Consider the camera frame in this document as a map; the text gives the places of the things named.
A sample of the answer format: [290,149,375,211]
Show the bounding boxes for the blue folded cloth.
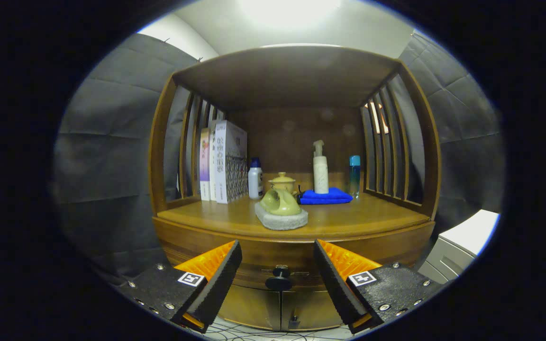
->
[298,187,354,206]

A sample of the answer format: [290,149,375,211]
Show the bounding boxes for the wooden cabinet door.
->
[216,283,283,331]
[280,289,345,332]

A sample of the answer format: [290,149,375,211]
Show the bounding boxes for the white and grey drawer unit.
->
[418,209,500,285]

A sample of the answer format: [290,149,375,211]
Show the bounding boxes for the black floor cables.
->
[204,316,349,341]

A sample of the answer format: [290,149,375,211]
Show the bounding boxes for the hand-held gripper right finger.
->
[313,238,444,334]

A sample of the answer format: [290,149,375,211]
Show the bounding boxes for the clear bottle with teal cap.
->
[349,155,362,198]

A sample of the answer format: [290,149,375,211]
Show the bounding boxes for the wooden countertop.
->
[152,187,437,243]

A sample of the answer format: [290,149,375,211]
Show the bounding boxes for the thick white patterned book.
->
[214,120,249,205]

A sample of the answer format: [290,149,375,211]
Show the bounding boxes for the beige lidded teacup with saucer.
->
[268,172,298,196]

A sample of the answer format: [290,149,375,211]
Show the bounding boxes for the white bottle with blue cap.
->
[248,157,264,200]

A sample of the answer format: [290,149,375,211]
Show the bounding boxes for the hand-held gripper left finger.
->
[114,240,243,333]

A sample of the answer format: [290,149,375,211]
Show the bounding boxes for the white pump bottle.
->
[313,140,329,195]

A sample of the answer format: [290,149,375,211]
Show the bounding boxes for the green-handled grey scrub pad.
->
[254,188,309,231]

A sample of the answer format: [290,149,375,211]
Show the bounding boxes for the black drawer knob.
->
[265,266,293,292]

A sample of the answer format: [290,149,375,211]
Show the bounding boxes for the brown wooden cabinet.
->
[147,44,443,332]

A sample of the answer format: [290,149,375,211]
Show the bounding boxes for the purple and white book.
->
[199,127,211,201]

